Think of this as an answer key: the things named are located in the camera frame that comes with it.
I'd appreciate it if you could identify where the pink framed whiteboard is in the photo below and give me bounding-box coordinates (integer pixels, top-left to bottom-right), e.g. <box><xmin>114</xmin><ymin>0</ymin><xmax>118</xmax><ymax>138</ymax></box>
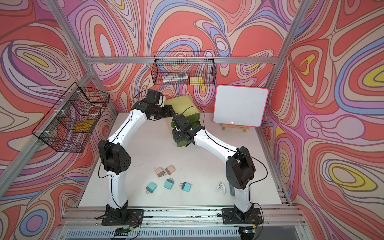
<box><xmin>213</xmin><ymin>85</ymin><xmax>270</xmax><ymax>128</ymax></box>

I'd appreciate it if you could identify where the left black wire basket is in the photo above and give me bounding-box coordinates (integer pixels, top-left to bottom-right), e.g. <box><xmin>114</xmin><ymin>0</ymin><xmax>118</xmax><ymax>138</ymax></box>
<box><xmin>32</xmin><ymin>83</ymin><xmax>110</xmax><ymax>153</ymax></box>

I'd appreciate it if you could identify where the teal plug one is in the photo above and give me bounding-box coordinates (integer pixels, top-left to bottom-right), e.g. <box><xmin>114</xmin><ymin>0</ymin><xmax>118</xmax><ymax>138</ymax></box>
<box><xmin>146</xmin><ymin>182</ymin><xmax>157</xmax><ymax>194</ymax></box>

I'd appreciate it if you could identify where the black wire basket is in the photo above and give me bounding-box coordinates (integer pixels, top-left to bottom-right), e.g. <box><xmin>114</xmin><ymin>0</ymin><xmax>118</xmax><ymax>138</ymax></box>
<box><xmin>151</xmin><ymin>51</ymin><xmax>217</xmax><ymax>86</ymax></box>
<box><xmin>32</xmin><ymin>83</ymin><xmax>110</xmax><ymax>153</ymax></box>

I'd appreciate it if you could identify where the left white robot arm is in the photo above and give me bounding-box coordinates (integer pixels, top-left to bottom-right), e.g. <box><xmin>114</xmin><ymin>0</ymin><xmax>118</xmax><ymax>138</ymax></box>
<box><xmin>98</xmin><ymin>97</ymin><xmax>174</xmax><ymax>211</ymax></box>

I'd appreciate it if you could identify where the yellow sponge in back basket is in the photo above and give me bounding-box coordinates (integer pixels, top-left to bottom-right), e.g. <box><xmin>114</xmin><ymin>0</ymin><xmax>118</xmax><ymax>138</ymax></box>
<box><xmin>189</xmin><ymin>77</ymin><xmax>204</xmax><ymax>86</ymax></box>

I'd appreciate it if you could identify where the back black wire basket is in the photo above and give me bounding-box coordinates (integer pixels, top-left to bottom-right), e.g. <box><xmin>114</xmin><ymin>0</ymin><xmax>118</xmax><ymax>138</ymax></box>
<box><xmin>151</xmin><ymin>51</ymin><xmax>217</xmax><ymax>86</ymax></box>

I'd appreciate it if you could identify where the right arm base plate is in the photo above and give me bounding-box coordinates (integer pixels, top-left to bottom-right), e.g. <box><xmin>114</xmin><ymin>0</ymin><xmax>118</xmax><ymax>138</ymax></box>
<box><xmin>219</xmin><ymin>208</ymin><xmax>264</xmax><ymax>226</ymax></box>

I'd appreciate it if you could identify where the pink plug one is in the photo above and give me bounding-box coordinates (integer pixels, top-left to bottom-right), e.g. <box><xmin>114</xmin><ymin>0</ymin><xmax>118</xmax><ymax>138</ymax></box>
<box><xmin>155</xmin><ymin>167</ymin><xmax>165</xmax><ymax>178</ymax></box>

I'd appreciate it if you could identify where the wooden easel stand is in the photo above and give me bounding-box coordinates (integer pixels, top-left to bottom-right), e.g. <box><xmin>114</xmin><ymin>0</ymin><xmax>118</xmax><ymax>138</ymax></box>
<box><xmin>222</xmin><ymin>124</ymin><xmax>250</xmax><ymax>133</ymax></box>

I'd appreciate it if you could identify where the teal plug three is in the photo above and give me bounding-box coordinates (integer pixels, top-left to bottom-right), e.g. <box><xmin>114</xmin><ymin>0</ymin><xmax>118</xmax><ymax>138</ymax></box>
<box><xmin>181</xmin><ymin>182</ymin><xmax>192</xmax><ymax>193</ymax></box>

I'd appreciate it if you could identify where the yellow item in left basket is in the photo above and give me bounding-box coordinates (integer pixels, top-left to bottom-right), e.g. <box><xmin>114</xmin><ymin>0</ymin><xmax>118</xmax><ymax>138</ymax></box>
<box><xmin>72</xmin><ymin>120</ymin><xmax>94</xmax><ymax>133</ymax></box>

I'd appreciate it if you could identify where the yellow green drawer cabinet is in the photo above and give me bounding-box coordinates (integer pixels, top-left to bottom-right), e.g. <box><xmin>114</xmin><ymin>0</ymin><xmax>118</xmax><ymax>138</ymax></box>
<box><xmin>164</xmin><ymin>94</ymin><xmax>201</xmax><ymax>148</ymax></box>

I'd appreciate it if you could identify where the teal plug two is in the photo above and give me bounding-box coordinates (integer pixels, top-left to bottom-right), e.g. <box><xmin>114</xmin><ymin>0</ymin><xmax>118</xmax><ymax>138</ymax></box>
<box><xmin>164</xmin><ymin>179</ymin><xmax>174</xmax><ymax>190</ymax></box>

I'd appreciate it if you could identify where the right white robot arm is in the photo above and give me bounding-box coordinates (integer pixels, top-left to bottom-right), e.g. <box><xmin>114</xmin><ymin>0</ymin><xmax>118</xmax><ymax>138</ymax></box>
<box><xmin>172</xmin><ymin>114</ymin><xmax>256</xmax><ymax>223</ymax></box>

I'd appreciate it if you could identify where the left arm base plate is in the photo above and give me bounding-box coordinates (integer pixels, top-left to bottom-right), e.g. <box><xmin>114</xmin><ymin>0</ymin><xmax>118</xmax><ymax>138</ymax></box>
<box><xmin>102</xmin><ymin>208</ymin><xmax>144</xmax><ymax>226</ymax></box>

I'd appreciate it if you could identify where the grey box in back basket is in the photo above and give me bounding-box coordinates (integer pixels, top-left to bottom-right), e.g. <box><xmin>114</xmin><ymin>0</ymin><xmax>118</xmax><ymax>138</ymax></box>
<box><xmin>162</xmin><ymin>73</ymin><xmax>189</xmax><ymax>84</ymax></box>

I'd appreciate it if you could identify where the small white clip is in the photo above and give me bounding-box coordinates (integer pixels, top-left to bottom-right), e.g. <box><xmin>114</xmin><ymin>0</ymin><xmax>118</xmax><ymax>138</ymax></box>
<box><xmin>216</xmin><ymin>182</ymin><xmax>226</xmax><ymax>194</ymax></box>

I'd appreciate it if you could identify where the grey felt eraser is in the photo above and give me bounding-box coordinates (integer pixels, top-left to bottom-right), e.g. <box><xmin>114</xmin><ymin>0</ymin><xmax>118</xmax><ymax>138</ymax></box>
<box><xmin>230</xmin><ymin>184</ymin><xmax>236</xmax><ymax>196</ymax></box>

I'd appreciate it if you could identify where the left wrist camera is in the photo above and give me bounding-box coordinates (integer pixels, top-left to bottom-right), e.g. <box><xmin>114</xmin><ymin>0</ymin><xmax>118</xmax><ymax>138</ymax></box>
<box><xmin>145</xmin><ymin>90</ymin><xmax>165</xmax><ymax>106</ymax></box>

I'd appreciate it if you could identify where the pink plug two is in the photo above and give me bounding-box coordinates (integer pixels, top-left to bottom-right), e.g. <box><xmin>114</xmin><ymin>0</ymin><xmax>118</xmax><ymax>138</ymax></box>
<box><xmin>166</xmin><ymin>166</ymin><xmax>176</xmax><ymax>175</ymax></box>

